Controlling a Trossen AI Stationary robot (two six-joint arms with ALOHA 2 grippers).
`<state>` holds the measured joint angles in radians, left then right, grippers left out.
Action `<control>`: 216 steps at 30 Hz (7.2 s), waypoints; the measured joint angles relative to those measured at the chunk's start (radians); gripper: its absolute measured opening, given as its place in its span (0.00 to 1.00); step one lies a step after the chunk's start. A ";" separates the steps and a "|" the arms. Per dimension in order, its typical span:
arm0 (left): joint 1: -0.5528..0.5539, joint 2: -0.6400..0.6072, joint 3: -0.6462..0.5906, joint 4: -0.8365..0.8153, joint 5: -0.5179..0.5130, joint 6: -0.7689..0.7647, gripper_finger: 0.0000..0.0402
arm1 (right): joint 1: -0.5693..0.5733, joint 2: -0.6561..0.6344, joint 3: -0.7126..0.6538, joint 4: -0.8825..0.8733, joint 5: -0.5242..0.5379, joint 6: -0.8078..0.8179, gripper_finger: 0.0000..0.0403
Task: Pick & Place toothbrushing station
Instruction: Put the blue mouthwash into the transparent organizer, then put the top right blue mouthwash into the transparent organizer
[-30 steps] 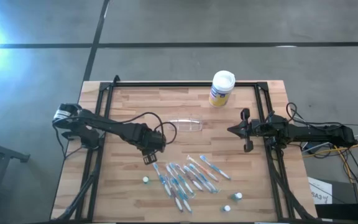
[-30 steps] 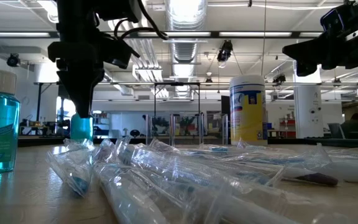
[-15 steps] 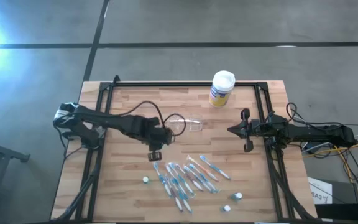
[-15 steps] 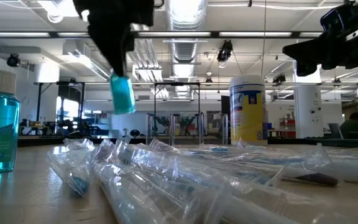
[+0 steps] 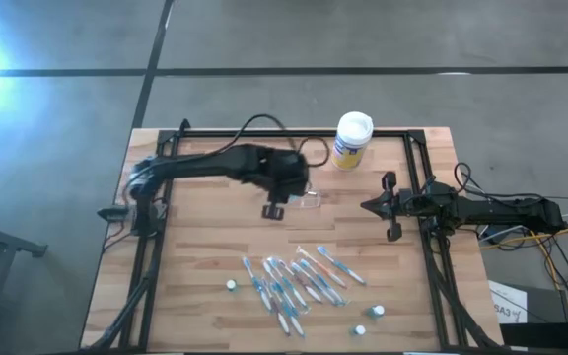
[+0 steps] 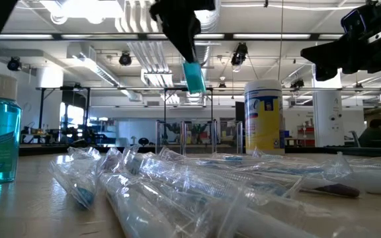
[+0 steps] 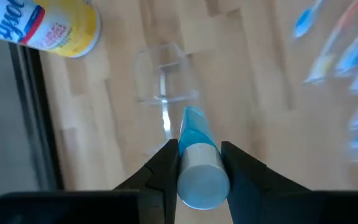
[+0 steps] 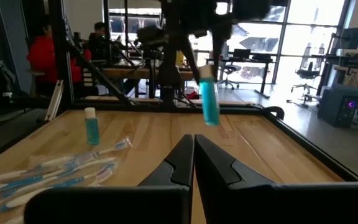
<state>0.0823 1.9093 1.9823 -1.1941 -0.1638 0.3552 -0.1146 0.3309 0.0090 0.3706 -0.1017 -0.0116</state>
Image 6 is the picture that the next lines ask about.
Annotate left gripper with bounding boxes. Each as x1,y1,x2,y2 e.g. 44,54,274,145
149,0,216,63

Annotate blue toothbrush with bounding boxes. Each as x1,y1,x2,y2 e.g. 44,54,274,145
206,150,355,181
122,144,256,238
47,146,103,212
206,151,254,165
341,154,381,196
157,146,306,208

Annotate purple toothbrush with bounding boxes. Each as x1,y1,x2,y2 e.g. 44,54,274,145
249,171,361,200

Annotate black ceiling spotlight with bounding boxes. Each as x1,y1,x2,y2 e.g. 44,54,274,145
290,78,306,91
118,51,133,67
7,56,22,72
230,42,249,67

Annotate white round column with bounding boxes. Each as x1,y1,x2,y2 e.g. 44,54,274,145
312,71,345,148

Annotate red shelf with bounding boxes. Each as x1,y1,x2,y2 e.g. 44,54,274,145
296,124,316,147

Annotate dark monitor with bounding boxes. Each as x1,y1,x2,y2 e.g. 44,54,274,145
235,100,246,124

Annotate person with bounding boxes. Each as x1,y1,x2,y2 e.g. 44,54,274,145
358,118,381,149

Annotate yellow Lysol wipes canister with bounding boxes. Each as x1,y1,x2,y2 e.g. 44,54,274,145
244,79,286,155

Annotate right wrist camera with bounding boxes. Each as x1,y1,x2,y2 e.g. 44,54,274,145
340,1,377,34

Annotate black metal rig frame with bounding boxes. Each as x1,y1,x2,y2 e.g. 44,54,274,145
35,85,215,146

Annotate black aluminium table frame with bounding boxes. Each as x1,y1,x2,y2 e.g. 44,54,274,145
18,144,381,158

